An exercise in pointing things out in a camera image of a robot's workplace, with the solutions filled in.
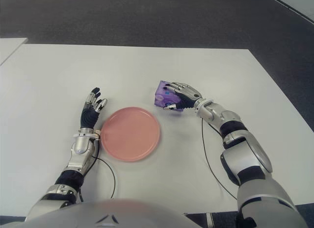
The small left wrist camera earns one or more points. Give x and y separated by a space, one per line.
97 134

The white side table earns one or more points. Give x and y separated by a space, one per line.
9 46

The purple tissue paper pack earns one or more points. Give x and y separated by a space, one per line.
162 98

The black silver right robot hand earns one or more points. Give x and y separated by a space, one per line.
190 94

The grey robot torso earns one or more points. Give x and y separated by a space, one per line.
117 213

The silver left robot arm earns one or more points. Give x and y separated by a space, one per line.
79 144

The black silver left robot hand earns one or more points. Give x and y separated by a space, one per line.
88 117

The pink round plate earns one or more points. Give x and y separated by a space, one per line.
130 134

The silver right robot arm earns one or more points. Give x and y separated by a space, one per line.
247 159

